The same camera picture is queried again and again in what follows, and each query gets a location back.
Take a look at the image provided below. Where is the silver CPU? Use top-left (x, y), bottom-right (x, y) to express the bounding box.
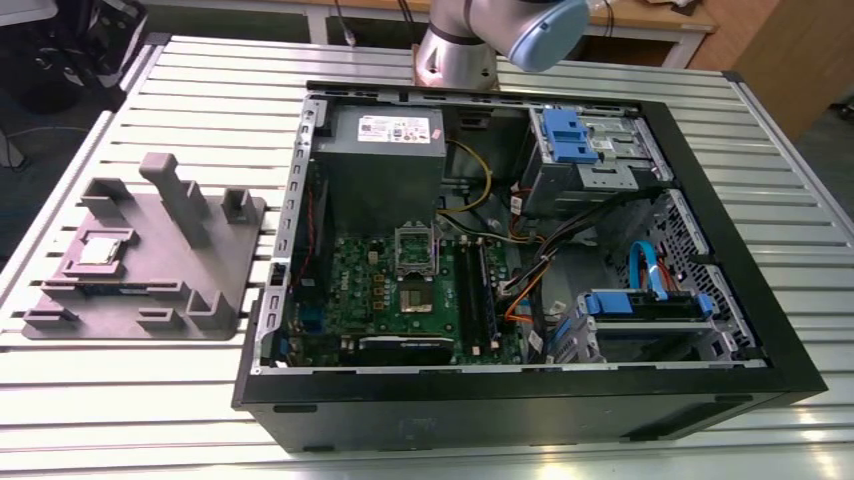
top-left (78, 237), bottom-right (127, 265)

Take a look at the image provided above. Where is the CPU socket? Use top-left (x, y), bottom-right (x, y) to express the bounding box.
top-left (397, 279), bottom-right (446, 316)

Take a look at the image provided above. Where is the black RAM slot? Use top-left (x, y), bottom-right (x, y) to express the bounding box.
top-left (453, 239), bottom-right (473, 352)
top-left (470, 239), bottom-right (491, 351)
top-left (461, 238), bottom-right (482, 352)

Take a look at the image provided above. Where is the grey power supply unit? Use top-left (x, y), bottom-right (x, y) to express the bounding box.
top-left (313, 103), bottom-right (447, 226)

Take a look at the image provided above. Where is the green motherboard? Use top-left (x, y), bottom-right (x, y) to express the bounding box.
top-left (283, 219), bottom-right (529, 366)

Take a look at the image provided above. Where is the black graphics card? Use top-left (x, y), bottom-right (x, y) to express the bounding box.
top-left (338, 333), bottom-right (459, 368)

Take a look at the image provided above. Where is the small blue drive clip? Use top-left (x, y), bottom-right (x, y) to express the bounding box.
top-left (551, 140), bottom-right (601, 165)

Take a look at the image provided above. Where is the silver optical drive cage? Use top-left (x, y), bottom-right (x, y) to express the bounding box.
top-left (519, 102), bottom-right (673, 215)

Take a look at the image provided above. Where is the hard disk in blue carrier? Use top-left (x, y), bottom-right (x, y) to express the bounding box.
top-left (578, 290), bottom-right (716, 324)

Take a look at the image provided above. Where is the large blue drive clip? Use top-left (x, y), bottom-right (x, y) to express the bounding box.
top-left (542, 108), bottom-right (592, 143)

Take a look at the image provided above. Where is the black PC case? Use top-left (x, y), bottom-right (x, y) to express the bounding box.
top-left (230, 78), bottom-right (829, 454)

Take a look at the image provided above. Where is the silver disk bay cage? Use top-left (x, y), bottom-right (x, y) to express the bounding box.
top-left (545, 288), bottom-right (762, 366)

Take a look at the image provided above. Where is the grey parts rack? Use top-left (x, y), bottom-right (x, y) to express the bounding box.
top-left (19, 152), bottom-right (269, 342)

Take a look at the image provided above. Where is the blue RAM stick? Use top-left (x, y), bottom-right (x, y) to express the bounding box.
top-left (74, 282), bottom-right (154, 297)

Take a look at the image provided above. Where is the wooden cabinet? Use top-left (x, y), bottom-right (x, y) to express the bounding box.
top-left (686, 0), bottom-right (854, 139)

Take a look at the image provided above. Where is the black office chair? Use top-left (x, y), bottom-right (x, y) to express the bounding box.
top-left (0, 0), bottom-right (150, 115)

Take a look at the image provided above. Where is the wire locking lever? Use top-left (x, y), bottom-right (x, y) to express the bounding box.
top-left (431, 222), bottom-right (446, 281)

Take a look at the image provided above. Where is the grey white wire bundle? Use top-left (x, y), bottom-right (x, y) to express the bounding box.
top-left (439, 209), bottom-right (537, 246)

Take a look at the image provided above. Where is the orange red wire bundle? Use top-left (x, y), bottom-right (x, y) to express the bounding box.
top-left (506, 217), bottom-right (537, 245)

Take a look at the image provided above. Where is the yellow power wire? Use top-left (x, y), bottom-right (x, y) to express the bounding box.
top-left (439, 139), bottom-right (495, 215)

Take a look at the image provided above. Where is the orange flat wire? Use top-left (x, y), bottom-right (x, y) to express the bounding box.
top-left (503, 279), bottom-right (546, 326)

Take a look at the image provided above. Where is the black cable bundle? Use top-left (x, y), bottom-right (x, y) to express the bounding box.
top-left (497, 192), bottom-right (662, 296)

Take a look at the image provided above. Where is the blue disk wire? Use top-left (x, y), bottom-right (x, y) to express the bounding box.
top-left (628, 239), bottom-right (673, 302)

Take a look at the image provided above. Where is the black cable silver plug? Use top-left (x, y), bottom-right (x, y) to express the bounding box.
top-left (333, 0), bottom-right (357, 49)

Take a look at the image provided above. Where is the wooden desk white frame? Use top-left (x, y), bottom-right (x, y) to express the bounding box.
top-left (303, 0), bottom-right (721, 70)

